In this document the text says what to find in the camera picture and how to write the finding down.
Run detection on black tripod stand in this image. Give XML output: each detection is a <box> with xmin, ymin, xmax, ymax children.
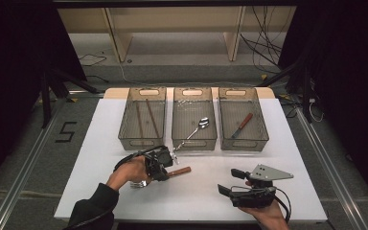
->
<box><xmin>256</xmin><ymin>52</ymin><xmax>314</xmax><ymax>125</ymax></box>
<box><xmin>38</xmin><ymin>61</ymin><xmax>101</xmax><ymax>129</ymax></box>

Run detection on thin black floor cable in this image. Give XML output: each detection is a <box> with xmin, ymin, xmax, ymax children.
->
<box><xmin>77</xmin><ymin>53</ymin><xmax>108</xmax><ymax>68</ymax></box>

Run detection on light wooden shelf unit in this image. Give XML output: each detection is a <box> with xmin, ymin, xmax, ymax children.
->
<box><xmin>57</xmin><ymin>6</ymin><xmax>298</xmax><ymax>63</ymax></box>

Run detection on smoky transparent plastic bin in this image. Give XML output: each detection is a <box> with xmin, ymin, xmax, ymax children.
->
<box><xmin>218</xmin><ymin>86</ymin><xmax>270</xmax><ymax>152</ymax></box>
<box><xmin>171</xmin><ymin>86</ymin><xmax>219</xmax><ymax>152</ymax></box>
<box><xmin>118</xmin><ymin>86</ymin><xmax>168</xmax><ymax>151</ymax></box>

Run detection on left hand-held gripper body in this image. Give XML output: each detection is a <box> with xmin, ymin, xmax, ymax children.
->
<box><xmin>144</xmin><ymin>145</ymin><xmax>180</xmax><ymax>183</ymax></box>

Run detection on person's right hand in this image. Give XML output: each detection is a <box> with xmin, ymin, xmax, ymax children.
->
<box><xmin>239</xmin><ymin>199</ymin><xmax>289</xmax><ymax>225</ymax></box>

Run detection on aluminium floor rail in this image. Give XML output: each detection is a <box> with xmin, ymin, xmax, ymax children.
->
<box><xmin>0</xmin><ymin>106</ymin><xmax>62</xmax><ymax>230</ymax></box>
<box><xmin>294</xmin><ymin>106</ymin><xmax>368</xmax><ymax>230</ymax></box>

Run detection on shiny metal spoon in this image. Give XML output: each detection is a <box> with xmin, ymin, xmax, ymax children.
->
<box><xmin>172</xmin><ymin>116</ymin><xmax>211</xmax><ymax>152</ymax></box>

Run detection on white plug with cable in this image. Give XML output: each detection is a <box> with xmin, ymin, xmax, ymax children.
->
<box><xmin>308</xmin><ymin>97</ymin><xmax>326</xmax><ymax>125</ymax></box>

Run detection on white table cover sheet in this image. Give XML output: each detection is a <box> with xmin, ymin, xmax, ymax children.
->
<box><xmin>53</xmin><ymin>97</ymin><xmax>329</xmax><ymax>223</ymax></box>

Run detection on wooden-handled table knife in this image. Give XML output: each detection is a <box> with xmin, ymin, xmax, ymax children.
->
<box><xmin>231</xmin><ymin>112</ymin><xmax>254</xmax><ymax>139</ymax></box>

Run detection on right hand-held gripper cable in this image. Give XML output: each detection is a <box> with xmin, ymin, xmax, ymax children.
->
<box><xmin>273</xmin><ymin>187</ymin><xmax>292</xmax><ymax>224</ymax></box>

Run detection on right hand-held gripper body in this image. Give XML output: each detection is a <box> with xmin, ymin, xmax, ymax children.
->
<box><xmin>229</xmin><ymin>164</ymin><xmax>294</xmax><ymax>209</ymax></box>

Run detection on wooden-handled metal fork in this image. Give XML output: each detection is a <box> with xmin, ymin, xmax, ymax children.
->
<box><xmin>129</xmin><ymin>166</ymin><xmax>193</xmax><ymax>189</ymax></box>

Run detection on bundle of black cables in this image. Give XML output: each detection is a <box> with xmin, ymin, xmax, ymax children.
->
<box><xmin>239</xmin><ymin>5</ymin><xmax>285</xmax><ymax>75</ymax></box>

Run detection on person's left hand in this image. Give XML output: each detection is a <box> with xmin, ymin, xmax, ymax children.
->
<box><xmin>105</xmin><ymin>155</ymin><xmax>153</xmax><ymax>193</ymax></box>

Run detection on dark curtain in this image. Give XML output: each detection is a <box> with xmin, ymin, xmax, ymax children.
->
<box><xmin>0</xmin><ymin>0</ymin><xmax>88</xmax><ymax>196</ymax></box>
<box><xmin>277</xmin><ymin>0</ymin><xmax>368</xmax><ymax>214</ymax></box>

